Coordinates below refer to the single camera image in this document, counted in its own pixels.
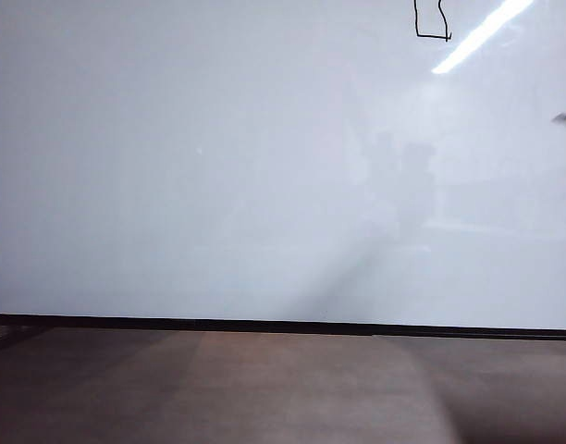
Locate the white board with black frame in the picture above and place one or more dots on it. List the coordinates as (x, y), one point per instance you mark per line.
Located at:
(218, 162)

